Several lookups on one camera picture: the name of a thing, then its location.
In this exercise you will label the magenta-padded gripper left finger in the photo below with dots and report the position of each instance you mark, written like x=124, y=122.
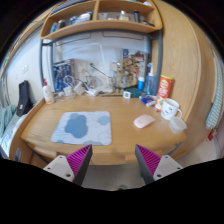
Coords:
x=60, y=166

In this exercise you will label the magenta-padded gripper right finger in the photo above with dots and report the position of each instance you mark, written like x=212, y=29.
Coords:
x=166, y=166

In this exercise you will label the pink computer mouse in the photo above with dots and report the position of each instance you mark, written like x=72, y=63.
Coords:
x=144, y=121

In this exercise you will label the grey blue-blotched mouse pad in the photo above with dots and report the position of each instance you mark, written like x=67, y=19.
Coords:
x=83, y=128

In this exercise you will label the translucent plastic container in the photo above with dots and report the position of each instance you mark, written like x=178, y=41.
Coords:
x=177, y=125

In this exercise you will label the blue checked pillow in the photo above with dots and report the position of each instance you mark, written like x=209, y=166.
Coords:
x=13, y=138

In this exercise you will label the white printed mug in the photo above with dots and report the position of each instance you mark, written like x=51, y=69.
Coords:
x=169, y=109

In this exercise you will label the blue tissue packet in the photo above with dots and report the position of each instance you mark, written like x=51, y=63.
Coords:
x=147, y=100

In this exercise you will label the teal knitted blanket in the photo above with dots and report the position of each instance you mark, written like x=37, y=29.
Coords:
x=6, y=120

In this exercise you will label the white red-capped lotion bottle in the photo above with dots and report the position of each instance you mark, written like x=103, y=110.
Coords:
x=48, y=95

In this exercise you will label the red snack canister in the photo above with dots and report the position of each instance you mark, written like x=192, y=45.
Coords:
x=164, y=90

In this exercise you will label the black bag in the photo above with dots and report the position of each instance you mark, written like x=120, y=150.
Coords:
x=24, y=98

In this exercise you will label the dark teal bowl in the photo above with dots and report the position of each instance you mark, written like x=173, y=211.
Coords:
x=136, y=92

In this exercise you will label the white power strip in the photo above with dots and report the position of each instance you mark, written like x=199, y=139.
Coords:
x=92, y=92

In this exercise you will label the small white clock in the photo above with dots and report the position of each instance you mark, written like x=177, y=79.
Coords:
x=126, y=94

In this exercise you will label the green striped towel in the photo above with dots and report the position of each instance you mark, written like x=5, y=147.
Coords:
x=215, y=100

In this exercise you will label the blue spray bottle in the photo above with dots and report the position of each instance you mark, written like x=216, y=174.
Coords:
x=150, y=85

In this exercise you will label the small blue white bottle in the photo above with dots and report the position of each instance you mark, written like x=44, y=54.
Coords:
x=141, y=84

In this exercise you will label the black pen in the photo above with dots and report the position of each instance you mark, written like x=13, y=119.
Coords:
x=111, y=95

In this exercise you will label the blue model kit box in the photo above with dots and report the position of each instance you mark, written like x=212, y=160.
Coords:
x=61, y=78

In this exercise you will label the white desk lamp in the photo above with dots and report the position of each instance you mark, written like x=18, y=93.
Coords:
x=106, y=89

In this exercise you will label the tan robot figure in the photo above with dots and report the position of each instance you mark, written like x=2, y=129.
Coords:
x=126, y=71

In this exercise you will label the colourful printed box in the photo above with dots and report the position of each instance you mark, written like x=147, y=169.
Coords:
x=141, y=56

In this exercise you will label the wooden shelf unit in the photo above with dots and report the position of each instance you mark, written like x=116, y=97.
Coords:
x=100, y=25

